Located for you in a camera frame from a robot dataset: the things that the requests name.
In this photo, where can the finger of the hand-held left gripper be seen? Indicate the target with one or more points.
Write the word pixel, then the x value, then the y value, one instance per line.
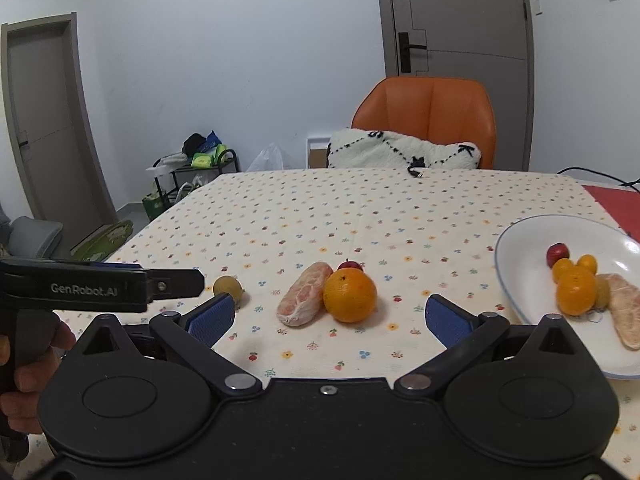
pixel 177 282

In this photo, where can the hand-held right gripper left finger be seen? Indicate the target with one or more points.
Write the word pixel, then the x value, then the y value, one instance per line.
pixel 212 320

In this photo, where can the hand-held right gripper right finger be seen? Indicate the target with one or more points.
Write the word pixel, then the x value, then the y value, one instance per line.
pixel 447 325

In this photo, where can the white plate with blue rim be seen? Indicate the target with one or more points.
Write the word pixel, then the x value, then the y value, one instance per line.
pixel 525 270

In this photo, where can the peeled pomelo piece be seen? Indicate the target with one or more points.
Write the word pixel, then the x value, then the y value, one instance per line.
pixel 624 310
pixel 305 294

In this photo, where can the large orange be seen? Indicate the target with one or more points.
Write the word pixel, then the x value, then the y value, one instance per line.
pixel 350 294
pixel 576 294

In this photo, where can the red passion fruit back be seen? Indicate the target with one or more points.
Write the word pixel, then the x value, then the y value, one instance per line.
pixel 350 265

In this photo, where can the small orange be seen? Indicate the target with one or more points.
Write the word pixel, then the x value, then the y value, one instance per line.
pixel 561 267
pixel 586 263

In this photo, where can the brown-green kiwi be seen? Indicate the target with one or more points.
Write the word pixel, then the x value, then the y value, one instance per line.
pixel 603 292

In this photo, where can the person's left hand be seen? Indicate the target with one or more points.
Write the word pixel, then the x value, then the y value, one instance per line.
pixel 35 375

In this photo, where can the green patterned slipper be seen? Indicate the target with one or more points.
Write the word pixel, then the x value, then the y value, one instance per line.
pixel 102 241

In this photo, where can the grey sofa seat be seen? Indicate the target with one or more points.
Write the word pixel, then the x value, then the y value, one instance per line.
pixel 32 237

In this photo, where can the green paper bag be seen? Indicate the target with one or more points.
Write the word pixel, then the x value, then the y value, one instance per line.
pixel 154 206

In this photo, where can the white plastic bag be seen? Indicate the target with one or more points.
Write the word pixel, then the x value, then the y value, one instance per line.
pixel 189 189

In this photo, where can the green packet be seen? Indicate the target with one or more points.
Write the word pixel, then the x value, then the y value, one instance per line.
pixel 207 158

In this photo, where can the black shelf rack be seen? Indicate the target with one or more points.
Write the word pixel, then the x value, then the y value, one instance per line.
pixel 230 157

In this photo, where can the black hat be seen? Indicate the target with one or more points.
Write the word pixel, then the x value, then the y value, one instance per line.
pixel 194 142

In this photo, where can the blue bag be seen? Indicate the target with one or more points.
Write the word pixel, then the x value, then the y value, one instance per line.
pixel 213 138

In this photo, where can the clear plastic bag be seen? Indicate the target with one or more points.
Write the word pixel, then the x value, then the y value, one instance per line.
pixel 267 159

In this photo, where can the grey side door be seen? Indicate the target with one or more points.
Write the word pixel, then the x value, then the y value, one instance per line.
pixel 45 135

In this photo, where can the white cushion with black lines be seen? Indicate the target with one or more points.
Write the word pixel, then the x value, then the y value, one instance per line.
pixel 360 152

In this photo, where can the red table mat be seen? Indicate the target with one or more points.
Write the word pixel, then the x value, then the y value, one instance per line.
pixel 617 207

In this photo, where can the orange chair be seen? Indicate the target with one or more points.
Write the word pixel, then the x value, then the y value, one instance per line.
pixel 425 105

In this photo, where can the white wall panel box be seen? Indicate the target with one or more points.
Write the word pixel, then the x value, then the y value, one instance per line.
pixel 316 155

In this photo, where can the small white wall switch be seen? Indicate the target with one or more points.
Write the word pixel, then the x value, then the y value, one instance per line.
pixel 537 7

